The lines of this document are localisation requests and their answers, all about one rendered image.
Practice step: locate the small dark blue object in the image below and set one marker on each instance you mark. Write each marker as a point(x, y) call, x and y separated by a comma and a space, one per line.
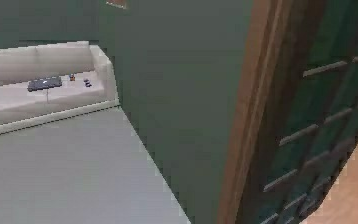
point(87, 83)

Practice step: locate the brown wooden shelf unit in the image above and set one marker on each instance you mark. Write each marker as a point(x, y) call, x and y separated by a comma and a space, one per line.
point(287, 126)

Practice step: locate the small orange object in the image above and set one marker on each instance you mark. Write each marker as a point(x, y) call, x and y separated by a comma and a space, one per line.
point(72, 77)

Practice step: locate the white sofa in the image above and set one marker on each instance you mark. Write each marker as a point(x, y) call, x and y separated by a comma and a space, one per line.
point(63, 60)

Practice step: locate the dark grey laptop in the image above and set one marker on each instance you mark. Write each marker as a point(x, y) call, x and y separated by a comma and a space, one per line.
point(44, 83)

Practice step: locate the framed wall picture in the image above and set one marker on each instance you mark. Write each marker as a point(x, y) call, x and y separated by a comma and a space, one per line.
point(117, 3)

